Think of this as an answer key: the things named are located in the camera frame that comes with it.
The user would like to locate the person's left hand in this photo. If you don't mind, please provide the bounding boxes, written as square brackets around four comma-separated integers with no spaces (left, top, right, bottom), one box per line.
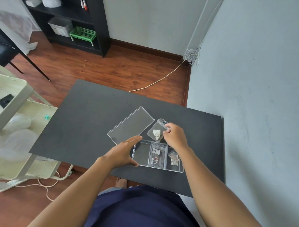
[99,135,143,170]

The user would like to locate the person's right hand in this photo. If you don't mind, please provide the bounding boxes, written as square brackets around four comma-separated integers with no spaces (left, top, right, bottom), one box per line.
[163,123,190,154]

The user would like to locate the clear plastic compartment box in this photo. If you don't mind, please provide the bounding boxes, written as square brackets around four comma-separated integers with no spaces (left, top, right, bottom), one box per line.
[131,139,184,173]

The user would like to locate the zip bag with white beads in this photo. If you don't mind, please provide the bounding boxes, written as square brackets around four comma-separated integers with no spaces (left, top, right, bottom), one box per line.
[147,118,170,142]

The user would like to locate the zip bag with mixed beads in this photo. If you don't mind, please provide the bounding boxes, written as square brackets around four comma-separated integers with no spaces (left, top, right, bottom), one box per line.
[168,151,181,166]

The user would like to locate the zip bag with flower beads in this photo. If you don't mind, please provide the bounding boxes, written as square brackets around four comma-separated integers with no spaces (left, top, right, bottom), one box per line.
[150,144,166,168]

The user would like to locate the clear plastic lid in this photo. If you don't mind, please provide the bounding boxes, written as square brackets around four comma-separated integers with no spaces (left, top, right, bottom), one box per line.
[107,106,155,146]

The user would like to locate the person's left forearm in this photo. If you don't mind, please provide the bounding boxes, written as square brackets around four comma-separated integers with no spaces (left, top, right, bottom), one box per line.
[28,157,115,227]

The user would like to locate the person's right forearm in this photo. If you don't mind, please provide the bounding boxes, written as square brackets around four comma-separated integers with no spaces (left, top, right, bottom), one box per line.
[174,147,261,227]

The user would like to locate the person's left foot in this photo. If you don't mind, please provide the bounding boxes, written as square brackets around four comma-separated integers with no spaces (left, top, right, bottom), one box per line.
[115,177,128,189]

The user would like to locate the person's navy clothing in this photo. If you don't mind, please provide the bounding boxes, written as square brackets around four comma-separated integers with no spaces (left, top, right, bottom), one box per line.
[84,185,199,227]

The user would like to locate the white storage bin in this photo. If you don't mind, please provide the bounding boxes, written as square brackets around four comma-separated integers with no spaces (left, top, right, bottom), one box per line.
[48,16,74,38]

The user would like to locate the clear plastic bags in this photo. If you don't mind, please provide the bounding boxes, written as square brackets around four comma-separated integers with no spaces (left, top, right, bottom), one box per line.
[0,113,39,162]

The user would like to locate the cream utility cart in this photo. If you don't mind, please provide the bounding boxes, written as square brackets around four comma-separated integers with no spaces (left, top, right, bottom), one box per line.
[0,65,74,193]

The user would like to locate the green plastic basket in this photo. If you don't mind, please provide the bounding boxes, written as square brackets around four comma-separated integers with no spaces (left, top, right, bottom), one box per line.
[69,26,97,47]

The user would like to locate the black shelf unit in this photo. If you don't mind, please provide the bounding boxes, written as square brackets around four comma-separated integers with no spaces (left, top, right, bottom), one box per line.
[22,0,112,58]

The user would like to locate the black chair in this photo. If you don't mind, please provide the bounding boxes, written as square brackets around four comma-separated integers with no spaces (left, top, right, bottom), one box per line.
[0,28,51,82]

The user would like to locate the white lace curtain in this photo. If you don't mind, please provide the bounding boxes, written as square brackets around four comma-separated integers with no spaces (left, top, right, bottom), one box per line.
[0,9,38,56]

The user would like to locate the white dome nail lamp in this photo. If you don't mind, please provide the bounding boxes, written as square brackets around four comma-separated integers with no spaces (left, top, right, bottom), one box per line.
[42,0,63,8]

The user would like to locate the cream cable on floor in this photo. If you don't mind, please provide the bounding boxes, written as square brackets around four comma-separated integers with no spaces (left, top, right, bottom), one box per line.
[128,60,187,93]

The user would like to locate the white rope cable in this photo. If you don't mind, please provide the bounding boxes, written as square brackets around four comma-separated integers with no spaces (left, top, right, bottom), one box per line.
[14,171,60,201]

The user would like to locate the coiled white cables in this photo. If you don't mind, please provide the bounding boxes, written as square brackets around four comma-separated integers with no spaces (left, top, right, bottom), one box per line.
[183,46,201,67]

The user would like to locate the white wall conduit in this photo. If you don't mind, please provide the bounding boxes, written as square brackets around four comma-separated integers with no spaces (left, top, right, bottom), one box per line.
[184,0,224,59]

